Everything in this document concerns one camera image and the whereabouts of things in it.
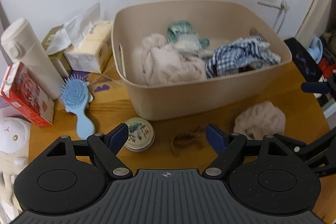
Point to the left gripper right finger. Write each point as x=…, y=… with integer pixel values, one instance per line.
x=229, y=149

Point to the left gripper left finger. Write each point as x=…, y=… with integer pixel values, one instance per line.
x=105, y=148

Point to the pink beige cloth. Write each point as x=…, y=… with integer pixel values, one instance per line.
x=260, y=120
x=162, y=64

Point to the small brown hair clip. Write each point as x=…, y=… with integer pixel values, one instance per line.
x=183, y=140

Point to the blue checkered cloth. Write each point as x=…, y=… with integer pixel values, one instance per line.
x=252, y=52

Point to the green checkered cloth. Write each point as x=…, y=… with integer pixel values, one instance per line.
x=185, y=39

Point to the round decorated tin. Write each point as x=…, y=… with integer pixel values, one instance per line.
x=141, y=134

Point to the purple floral table mat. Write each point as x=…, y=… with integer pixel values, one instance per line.
x=107, y=79

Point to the blue hair brush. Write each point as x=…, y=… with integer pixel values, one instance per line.
x=75, y=96

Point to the white sheep plush toy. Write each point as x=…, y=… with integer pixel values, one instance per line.
x=15, y=138

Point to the small yellow green box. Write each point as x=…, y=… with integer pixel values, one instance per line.
x=58, y=59

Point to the red carton box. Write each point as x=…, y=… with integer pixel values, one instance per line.
x=21, y=91

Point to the tissue pack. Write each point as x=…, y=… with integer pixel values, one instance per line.
x=86, y=41

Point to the beige plastic storage bin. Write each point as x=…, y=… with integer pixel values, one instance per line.
x=220, y=22

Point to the white thermos bottle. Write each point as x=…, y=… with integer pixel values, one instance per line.
x=22, y=45

